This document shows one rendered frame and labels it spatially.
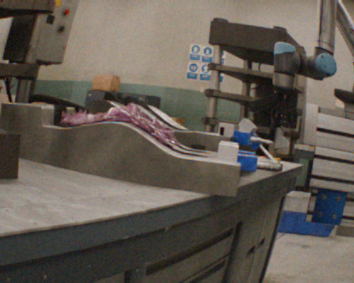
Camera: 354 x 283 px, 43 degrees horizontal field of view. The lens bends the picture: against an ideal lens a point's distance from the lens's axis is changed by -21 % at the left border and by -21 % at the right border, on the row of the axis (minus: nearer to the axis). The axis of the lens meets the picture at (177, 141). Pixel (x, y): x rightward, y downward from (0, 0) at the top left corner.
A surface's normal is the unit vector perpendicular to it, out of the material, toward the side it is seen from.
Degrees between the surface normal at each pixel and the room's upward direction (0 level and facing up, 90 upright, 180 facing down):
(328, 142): 90
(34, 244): 90
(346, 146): 90
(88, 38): 90
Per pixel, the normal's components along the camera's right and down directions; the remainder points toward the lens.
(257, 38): -0.44, -0.01
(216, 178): -0.10, 0.04
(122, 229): 0.91, 0.15
